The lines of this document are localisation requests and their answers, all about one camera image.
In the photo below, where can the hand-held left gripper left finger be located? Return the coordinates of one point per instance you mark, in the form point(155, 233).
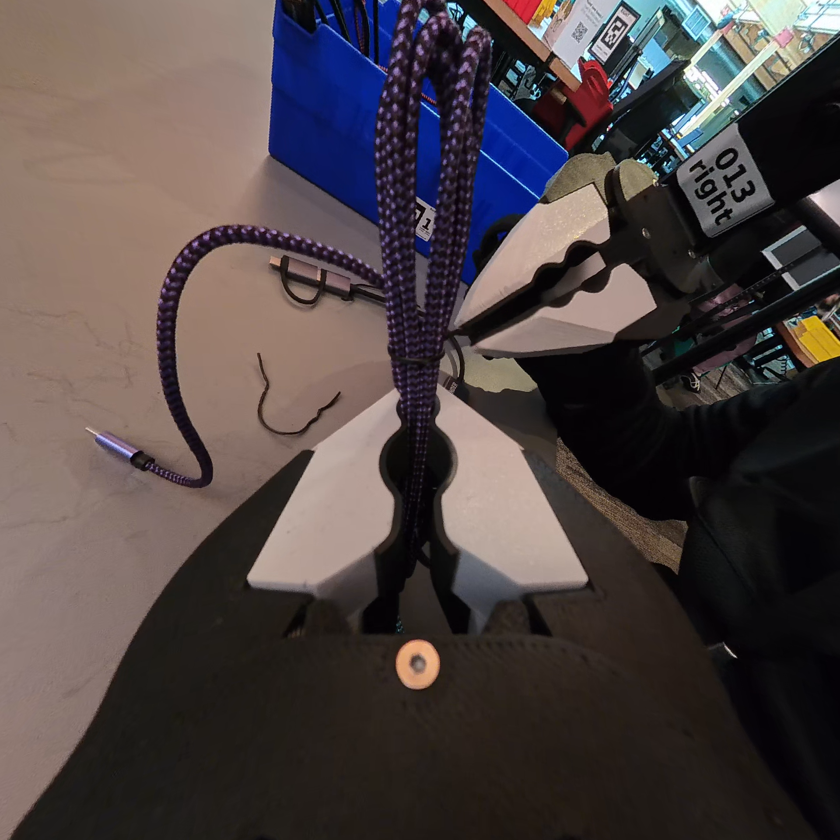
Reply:
point(328, 518)

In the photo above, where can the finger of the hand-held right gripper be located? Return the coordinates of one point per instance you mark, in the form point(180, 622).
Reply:
point(577, 315)
point(558, 229)

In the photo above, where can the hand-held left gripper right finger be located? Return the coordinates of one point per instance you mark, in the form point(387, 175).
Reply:
point(505, 525)

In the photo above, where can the grey usb adapter hub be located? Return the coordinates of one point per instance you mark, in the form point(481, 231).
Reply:
point(308, 268)

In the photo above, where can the person's right forearm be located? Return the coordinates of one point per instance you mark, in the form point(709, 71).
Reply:
point(754, 446)

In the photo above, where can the person's right hand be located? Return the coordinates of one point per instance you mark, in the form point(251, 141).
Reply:
point(610, 426)

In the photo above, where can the black thread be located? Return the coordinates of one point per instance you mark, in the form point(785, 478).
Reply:
point(282, 432)

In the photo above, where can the red chair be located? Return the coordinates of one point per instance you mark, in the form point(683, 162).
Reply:
point(587, 92)

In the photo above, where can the wooden table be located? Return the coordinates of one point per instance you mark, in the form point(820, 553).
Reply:
point(565, 73)

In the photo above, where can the yellow plastic bin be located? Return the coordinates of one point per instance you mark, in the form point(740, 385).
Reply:
point(817, 338)

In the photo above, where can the black and white tag sign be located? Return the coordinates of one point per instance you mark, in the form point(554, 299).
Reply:
point(613, 29)

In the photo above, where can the white printed box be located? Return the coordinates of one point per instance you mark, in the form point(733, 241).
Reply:
point(571, 29)

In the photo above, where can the red plastic bin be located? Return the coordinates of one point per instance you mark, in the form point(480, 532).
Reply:
point(525, 6)

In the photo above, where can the blue plastic bin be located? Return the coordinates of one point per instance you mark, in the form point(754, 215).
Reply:
point(328, 118)

